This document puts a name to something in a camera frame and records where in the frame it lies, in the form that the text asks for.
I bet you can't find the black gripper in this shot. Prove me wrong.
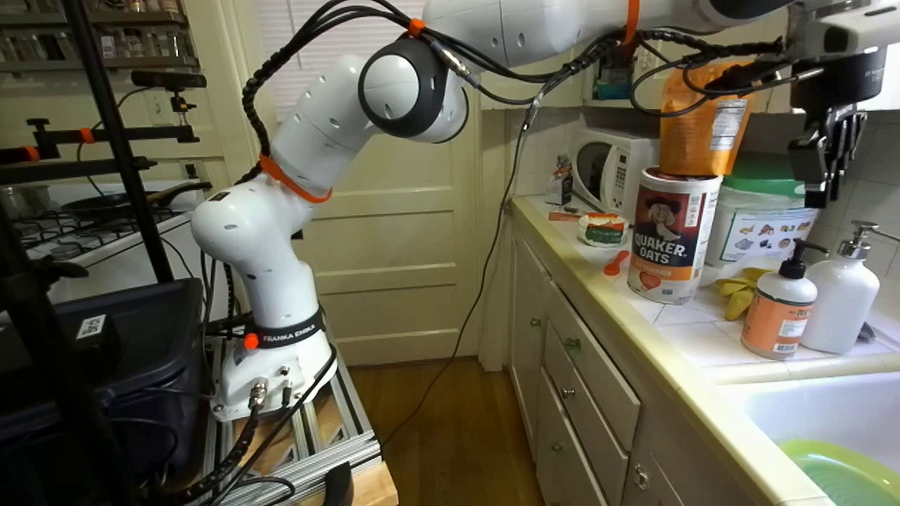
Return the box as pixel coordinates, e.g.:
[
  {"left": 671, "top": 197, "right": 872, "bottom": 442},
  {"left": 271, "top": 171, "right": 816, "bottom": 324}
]
[{"left": 785, "top": 48, "right": 887, "bottom": 210}]

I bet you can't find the orange label pump bottle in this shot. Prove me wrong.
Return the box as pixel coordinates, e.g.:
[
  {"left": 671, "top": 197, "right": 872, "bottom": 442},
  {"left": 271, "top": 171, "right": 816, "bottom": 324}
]
[{"left": 740, "top": 240, "right": 830, "bottom": 362}]

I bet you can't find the white pump bottle silver nozzle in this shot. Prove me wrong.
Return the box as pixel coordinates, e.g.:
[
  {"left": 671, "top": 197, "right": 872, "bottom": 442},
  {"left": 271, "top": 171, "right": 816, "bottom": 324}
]
[{"left": 799, "top": 220, "right": 882, "bottom": 356}]

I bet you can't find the white tub green lid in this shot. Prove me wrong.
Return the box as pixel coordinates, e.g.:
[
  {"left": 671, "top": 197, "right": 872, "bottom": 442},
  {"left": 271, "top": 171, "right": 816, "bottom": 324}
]
[{"left": 703, "top": 151, "right": 823, "bottom": 269}]

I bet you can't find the yellow rubber glove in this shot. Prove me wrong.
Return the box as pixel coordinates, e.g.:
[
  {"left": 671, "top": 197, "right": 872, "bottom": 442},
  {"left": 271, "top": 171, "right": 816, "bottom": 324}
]
[{"left": 712, "top": 263, "right": 772, "bottom": 324}]

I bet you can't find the Quaker oats canister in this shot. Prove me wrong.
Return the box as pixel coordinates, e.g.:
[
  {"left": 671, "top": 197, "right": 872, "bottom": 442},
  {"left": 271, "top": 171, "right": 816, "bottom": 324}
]
[{"left": 623, "top": 165, "right": 726, "bottom": 306}]

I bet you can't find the white microwave oven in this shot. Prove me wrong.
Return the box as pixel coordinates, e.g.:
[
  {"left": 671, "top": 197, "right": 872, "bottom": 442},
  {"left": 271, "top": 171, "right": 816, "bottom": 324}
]
[{"left": 570, "top": 131, "right": 660, "bottom": 220}]

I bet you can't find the orange plastic spoon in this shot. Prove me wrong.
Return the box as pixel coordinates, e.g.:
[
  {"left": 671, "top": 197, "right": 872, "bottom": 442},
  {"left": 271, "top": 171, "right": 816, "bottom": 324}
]
[{"left": 600, "top": 247, "right": 636, "bottom": 280}]

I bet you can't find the white orange green round container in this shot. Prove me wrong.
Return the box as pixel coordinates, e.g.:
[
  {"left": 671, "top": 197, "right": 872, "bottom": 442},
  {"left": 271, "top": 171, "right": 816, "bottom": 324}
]
[{"left": 575, "top": 210, "right": 629, "bottom": 249}]

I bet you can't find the white ceramic sink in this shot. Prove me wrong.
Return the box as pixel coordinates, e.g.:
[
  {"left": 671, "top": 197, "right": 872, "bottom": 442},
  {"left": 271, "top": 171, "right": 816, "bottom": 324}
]
[{"left": 719, "top": 369, "right": 900, "bottom": 506}]

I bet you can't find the green plastic bowl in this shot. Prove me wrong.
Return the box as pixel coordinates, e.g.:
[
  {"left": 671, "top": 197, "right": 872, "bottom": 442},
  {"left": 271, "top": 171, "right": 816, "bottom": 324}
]
[{"left": 778, "top": 439, "right": 900, "bottom": 506}]

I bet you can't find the cream cabinet drawer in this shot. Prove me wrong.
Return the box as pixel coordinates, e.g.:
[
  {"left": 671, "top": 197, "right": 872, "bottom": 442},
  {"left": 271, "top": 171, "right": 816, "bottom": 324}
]
[{"left": 543, "top": 280, "right": 647, "bottom": 455}]

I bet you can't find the cream lower cabinet door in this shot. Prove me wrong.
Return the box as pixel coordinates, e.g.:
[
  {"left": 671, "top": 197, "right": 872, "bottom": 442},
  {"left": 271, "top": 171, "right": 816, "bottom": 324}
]
[{"left": 508, "top": 233, "right": 553, "bottom": 418}]

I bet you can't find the cream lower cabinet front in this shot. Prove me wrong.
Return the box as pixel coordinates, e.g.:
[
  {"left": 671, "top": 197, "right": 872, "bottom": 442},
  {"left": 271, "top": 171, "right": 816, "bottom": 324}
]
[{"left": 532, "top": 366, "right": 633, "bottom": 506}]

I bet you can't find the cream panelled door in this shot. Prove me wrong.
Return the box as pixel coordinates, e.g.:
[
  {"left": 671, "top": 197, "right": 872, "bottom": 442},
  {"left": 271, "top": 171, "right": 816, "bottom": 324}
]
[{"left": 295, "top": 122, "right": 495, "bottom": 372}]

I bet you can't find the wooden block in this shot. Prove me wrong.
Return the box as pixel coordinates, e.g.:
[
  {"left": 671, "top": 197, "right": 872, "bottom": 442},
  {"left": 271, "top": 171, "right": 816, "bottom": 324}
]
[{"left": 321, "top": 455, "right": 402, "bottom": 506}]

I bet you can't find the black tripod stand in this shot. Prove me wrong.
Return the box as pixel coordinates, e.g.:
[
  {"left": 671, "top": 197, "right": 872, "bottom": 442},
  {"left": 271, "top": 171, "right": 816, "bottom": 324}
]
[{"left": 0, "top": 0, "right": 211, "bottom": 283}]

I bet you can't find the black equipment case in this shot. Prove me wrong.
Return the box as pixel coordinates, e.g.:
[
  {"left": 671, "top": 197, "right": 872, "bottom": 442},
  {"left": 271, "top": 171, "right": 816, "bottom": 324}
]
[{"left": 0, "top": 279, "right": 208, "bottom": 506}]

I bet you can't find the white gas stove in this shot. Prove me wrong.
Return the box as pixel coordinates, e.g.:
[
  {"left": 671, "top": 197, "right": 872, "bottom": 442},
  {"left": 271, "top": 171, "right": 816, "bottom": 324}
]
[{"left": 0, "top": 176, "right": 212, "bottom": 304}]

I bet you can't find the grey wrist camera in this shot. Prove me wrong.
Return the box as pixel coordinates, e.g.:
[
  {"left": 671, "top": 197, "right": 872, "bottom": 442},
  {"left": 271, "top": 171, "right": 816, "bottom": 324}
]
[{"left": 785, "top": 0, "right": 900, "bottom": 62}]

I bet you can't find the black power cord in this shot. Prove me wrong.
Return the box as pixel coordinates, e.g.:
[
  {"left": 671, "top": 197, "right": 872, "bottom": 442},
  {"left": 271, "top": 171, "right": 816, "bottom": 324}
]
[{"left": 378, "top": 93, "right": 543, "bottom": 445}]

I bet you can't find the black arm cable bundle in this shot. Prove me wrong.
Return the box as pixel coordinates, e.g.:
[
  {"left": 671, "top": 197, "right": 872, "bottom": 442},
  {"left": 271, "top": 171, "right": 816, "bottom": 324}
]
[{"left": 239, "top": 0, "right": 810, "bottom": 164}]

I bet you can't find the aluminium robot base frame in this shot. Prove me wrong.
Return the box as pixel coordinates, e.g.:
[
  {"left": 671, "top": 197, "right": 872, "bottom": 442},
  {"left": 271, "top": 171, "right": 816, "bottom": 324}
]
[{"left": 191, "top": 341, "right": 384, "bottom": 506}]

